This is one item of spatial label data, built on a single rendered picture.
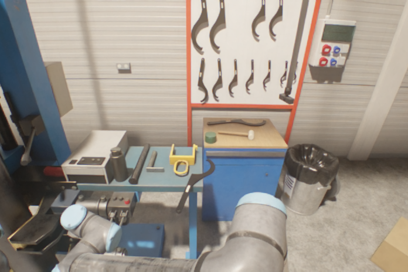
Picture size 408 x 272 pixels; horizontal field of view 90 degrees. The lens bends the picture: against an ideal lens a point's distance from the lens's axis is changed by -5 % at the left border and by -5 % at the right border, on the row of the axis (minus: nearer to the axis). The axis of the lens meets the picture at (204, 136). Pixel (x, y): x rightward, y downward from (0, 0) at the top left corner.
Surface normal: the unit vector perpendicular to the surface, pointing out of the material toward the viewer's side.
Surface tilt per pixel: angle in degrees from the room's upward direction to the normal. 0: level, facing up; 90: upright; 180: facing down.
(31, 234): 0
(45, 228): 0
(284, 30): 90
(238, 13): 90
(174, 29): 90
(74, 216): 19
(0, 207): 90
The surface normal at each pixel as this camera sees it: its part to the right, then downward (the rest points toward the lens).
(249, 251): -0.15, -0.77
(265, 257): 0.29, -0.59
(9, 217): 0.86, 0.27
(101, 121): 0.02, 0.49
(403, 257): -0.83, 0.26
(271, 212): 0.33, -0.77
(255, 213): -0.16, -0.89
